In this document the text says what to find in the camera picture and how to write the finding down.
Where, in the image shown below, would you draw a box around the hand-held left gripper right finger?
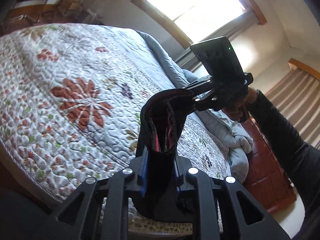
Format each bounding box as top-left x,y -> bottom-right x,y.
175,155 -> 290,240

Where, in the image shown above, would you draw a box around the wire basket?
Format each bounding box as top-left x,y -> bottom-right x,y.
74,9 -> 103,25

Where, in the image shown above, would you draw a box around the window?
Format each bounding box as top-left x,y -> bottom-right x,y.
131,0 -> 267,50

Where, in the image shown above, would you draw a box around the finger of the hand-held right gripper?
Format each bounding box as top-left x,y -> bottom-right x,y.
180,76 -> 216,91
192,92 -> 221,112

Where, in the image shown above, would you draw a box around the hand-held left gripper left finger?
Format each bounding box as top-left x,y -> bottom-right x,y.
32,146 -> 148,240

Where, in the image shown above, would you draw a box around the person's right hand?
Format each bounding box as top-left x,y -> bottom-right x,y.
224,87 -> 258,123

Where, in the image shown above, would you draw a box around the grey curtain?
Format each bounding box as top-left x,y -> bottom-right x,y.
174,47 -> 202,73

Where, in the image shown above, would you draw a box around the black pants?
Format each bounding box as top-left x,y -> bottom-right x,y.
134,88 -> 196,223

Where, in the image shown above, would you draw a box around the beige pleated curtain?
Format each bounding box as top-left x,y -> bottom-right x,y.
264,67 -> 320,148

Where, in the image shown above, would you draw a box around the blue-grey comforter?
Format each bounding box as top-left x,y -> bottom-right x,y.
136,30 -> 254,183

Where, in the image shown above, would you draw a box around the wooden bed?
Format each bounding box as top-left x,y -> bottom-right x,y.
126,117 -> 298,240

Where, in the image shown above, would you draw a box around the person's right forearm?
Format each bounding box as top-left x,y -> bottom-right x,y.
247,90 -> 320,240

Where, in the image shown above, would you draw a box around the floral quilted bedspread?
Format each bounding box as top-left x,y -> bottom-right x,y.
0,23 -> 232,233

